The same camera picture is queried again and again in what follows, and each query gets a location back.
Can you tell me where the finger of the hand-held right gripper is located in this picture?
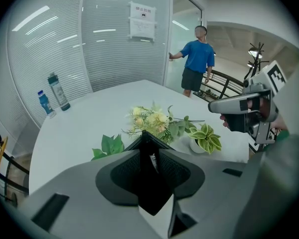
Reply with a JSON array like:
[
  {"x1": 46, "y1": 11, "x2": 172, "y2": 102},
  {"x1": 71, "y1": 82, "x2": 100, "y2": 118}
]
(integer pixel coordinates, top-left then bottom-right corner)
[{"x1": 207, "y1": 95, "x2": 249, "y2": 115}]

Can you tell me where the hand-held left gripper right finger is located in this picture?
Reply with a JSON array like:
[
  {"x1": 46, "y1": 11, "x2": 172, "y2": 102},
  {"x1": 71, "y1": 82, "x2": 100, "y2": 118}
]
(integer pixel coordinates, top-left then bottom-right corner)
[{"x1": 159, "y1": 148, "x2": 251, "y2": 239}]

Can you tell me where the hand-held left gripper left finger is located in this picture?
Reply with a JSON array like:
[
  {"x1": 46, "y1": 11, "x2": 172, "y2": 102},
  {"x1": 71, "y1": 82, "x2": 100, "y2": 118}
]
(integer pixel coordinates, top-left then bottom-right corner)
[{"x1": 17, "y1": 149, "x2": 170, "y2": 239}]

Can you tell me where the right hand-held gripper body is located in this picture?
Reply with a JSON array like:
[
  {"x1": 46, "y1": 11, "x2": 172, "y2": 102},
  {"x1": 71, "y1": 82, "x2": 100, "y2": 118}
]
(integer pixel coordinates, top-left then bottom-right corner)
[{"x1": 223, "y1": 60, "x2": 288, "y2": 145}]

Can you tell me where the person's right forearm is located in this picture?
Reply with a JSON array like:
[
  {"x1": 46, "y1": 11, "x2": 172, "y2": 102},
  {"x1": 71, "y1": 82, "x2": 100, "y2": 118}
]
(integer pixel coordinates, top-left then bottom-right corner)
[{"x1": 270, "y1": 115, "x2": 290, "y2": 134}]

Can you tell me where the person's right hand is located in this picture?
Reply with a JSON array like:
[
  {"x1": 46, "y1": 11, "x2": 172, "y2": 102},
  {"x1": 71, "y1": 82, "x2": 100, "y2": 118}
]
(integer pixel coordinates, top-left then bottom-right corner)
[{"x1": 248, "y1": 97, "x2": 272, "y2": 123}]

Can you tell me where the black metal railing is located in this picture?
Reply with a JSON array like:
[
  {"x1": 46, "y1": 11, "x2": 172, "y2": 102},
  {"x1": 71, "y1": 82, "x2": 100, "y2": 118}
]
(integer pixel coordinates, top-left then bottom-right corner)
[{"x1": 193, "y1": 69, "x2": 245, "y2": 103}]

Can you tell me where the black coat rack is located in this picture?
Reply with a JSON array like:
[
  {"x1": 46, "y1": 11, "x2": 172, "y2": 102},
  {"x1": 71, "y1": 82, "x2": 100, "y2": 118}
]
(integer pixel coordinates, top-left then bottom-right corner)
[{"x1": 243, "y1": 42, "x2": 270, "y2": 81}]

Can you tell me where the striped plant in white pot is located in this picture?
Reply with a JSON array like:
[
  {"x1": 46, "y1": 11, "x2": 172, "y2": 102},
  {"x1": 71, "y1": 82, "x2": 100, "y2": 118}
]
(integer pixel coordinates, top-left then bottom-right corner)
[{"x1": 187, "y1": 123, "x2": 223, "y2": 155}]

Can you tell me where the green artificial leaf sprig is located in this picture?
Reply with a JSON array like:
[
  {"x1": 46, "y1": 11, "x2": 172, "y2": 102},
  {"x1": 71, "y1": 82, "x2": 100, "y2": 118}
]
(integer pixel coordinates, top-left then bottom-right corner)
[{"x1": 90, "y1": 133, "x2": 126, "y2": 162}]

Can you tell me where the yellow artificial flower bouquet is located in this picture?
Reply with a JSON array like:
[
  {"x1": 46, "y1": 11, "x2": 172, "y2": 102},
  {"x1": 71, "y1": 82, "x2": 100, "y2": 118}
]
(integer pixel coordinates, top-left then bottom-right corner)
[{"x1": 121, "y1": 100, "x2": 205, "y2": 145}]

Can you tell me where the round wooden side table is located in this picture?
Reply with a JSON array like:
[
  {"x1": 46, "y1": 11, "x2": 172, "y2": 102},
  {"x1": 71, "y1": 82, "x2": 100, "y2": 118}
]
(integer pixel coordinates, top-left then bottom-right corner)
[{"x1": 0, "y1": 135, "x2": 30, "y2": 204}]

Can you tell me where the glass door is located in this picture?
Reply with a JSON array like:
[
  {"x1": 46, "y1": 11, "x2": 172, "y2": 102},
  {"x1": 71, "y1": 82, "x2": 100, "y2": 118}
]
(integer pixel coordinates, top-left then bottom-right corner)
[{"x1": 163, "y1": 0, "x2": 205, "y2": 96}]

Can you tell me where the blue plastic bottle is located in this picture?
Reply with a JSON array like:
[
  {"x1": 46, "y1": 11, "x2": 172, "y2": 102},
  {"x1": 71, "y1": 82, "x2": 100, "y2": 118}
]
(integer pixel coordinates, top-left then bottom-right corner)
[{"x1": 37, "y1": 90, "x2": 57, "y2": 120}]

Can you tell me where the grey water bottle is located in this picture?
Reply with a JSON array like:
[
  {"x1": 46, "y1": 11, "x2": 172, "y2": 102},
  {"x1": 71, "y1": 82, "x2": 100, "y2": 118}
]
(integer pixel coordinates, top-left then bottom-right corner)
[{"x1": 47, "y1": 72, "x2": 71, "y2": 112}]

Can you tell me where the white paper notice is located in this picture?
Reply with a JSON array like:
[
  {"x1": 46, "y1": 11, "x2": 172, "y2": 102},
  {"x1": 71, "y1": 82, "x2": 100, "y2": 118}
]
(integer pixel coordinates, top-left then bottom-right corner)
[{"x1": 127, "y1": 0, "x2": 157, "y2": 43}]

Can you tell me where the frosted glass partition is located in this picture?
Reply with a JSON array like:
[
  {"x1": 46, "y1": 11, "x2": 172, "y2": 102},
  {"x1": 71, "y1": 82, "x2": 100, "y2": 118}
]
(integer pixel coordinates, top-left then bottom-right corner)
[{"x1": 6, "y1": 0, "x2": 171, "y2": 125}]

